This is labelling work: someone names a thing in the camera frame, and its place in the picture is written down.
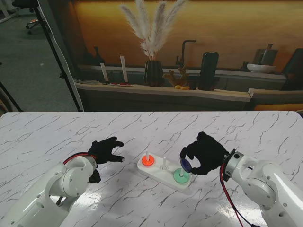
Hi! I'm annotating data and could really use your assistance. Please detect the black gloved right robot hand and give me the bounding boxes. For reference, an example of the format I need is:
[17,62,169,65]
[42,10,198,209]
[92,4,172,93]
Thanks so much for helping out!
[179,131,230,176]

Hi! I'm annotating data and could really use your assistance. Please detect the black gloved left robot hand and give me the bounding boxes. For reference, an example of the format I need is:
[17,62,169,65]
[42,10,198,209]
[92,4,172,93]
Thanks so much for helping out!
[88,136,125,166]

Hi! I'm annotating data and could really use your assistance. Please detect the medium purple ring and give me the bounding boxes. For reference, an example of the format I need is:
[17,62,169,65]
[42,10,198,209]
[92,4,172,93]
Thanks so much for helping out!
[179,157,193,173]

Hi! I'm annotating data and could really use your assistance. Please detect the large green ring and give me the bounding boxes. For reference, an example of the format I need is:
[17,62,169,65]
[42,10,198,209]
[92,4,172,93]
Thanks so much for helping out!
[173,168,191,184]

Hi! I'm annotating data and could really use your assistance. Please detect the small orange ring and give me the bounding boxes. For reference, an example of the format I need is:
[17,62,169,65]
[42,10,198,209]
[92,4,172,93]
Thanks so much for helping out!
[141,156,155,166]

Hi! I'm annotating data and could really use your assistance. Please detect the white three-rod Hanoi tower base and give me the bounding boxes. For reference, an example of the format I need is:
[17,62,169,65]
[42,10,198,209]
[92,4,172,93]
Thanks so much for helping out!
[137,149,192,192]

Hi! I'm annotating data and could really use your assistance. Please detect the printed kitchen scene backdrop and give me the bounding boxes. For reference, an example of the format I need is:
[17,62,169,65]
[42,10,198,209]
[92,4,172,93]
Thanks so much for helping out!
[39,0,303,112]

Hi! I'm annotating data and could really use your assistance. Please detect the black office chair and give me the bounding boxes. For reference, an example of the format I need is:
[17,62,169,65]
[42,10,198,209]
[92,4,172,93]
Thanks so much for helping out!
[11,0,47,35]

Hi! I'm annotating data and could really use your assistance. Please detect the white desk leg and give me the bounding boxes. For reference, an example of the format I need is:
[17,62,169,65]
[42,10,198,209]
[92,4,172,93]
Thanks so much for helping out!
[0,0,21,24]

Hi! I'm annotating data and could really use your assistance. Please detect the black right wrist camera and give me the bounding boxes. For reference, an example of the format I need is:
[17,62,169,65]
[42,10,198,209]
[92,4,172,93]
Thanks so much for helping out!
[222,148,237,182]

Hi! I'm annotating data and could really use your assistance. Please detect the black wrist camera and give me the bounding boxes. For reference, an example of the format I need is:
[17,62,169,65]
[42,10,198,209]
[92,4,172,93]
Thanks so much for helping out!
[222,148,237,182]
[89,169,101,184]

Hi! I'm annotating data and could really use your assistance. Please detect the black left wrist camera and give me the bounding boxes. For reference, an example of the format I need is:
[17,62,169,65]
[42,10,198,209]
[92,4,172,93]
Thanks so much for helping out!
[89,169,101,184]

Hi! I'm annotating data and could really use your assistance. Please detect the red left arm cable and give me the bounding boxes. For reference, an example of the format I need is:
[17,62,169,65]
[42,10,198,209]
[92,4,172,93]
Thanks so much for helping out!
[62,153,98,166]

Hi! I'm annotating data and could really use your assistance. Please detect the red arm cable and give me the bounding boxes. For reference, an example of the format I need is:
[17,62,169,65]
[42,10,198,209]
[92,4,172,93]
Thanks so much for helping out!
[219,163,258,227]
[62,153,98,166]

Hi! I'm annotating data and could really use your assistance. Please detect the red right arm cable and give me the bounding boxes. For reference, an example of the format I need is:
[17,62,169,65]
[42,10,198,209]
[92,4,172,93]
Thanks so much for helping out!
[219,163,258,227]

